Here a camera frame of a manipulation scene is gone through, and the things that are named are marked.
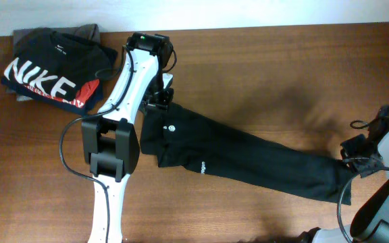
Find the red folded shirt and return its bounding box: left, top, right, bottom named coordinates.
left=25, top=78, right=101, bottom=109

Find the navy folded shirt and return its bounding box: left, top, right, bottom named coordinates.
left=1, top=30, right=118, bottom=115

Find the black Nike folded shirt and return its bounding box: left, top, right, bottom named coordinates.
left=3, top=28, right=113, bottom=102

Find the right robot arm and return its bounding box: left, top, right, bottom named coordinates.
left=296, top=105, right=389, bottom=243

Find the black t-shirt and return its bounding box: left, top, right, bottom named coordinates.
left=140, top=103, right=353, bottom=205

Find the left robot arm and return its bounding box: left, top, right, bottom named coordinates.
left=81, top=32, right=176, bottom=242

